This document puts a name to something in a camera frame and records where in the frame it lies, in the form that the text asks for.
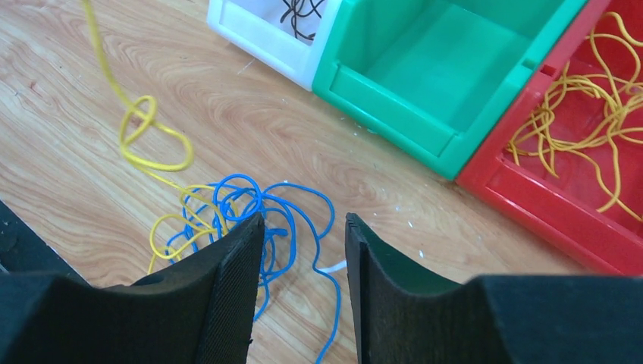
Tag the green plastic bin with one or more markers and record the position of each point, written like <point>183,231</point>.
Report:
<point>434,77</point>

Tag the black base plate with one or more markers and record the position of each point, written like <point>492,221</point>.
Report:
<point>22,250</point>

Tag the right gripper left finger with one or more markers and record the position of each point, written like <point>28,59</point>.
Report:
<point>198,310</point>

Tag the white plastic bin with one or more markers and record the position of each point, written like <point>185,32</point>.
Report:
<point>288,36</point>

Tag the red plastic bin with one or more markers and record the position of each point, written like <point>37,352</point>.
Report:
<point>565,160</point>

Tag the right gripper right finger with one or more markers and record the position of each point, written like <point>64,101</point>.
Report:
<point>406,313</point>

